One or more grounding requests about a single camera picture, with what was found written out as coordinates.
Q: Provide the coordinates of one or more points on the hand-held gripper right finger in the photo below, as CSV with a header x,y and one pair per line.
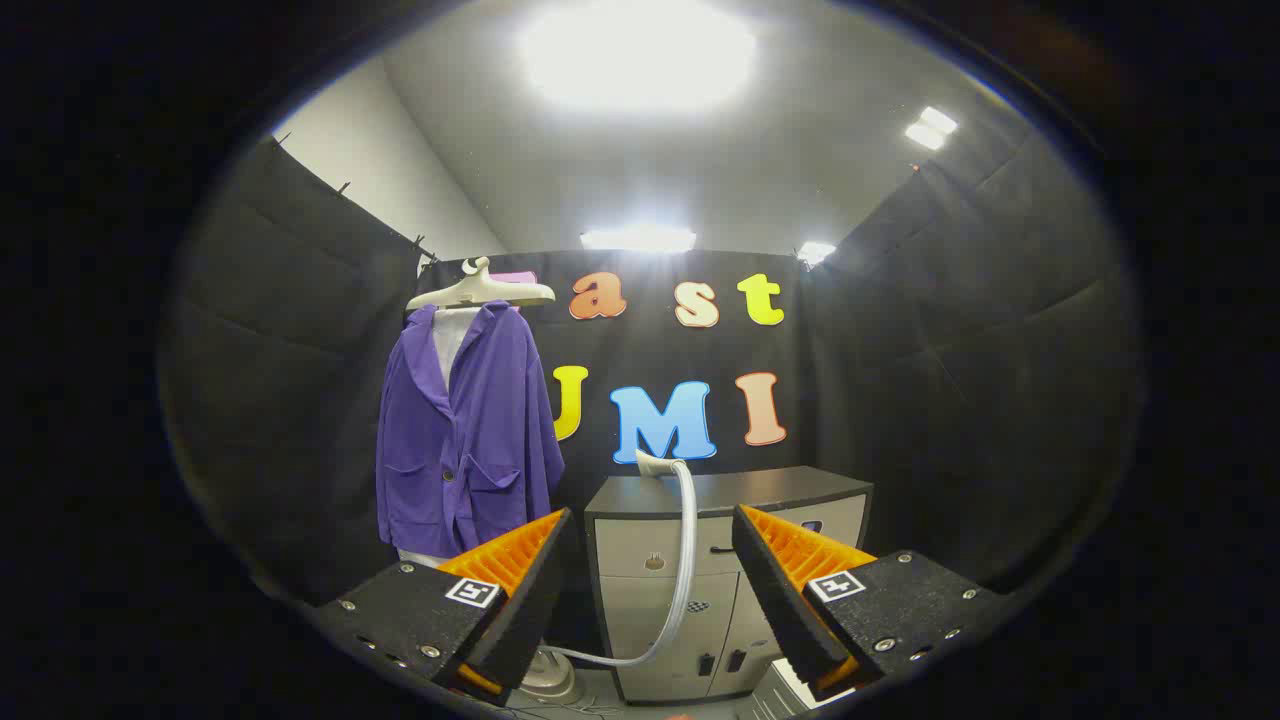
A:
x,y
775,600

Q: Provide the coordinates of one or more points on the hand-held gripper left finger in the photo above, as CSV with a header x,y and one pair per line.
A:
x,y
525,610

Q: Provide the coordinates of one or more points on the garment steamer base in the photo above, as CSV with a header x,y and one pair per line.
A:
x,y
550,685

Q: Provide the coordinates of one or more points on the white garment steamer head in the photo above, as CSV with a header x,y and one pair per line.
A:
x,y
655,462

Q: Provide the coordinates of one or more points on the white plastic clothes hanger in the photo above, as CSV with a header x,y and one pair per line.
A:
x,y
480,292

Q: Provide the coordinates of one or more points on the grey cabinet with dark top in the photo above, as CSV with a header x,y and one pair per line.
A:
x,y
640,620

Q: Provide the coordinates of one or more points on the ceiling light panel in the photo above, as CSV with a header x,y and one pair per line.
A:
x,y
640,50
638,239
815,252
930,128

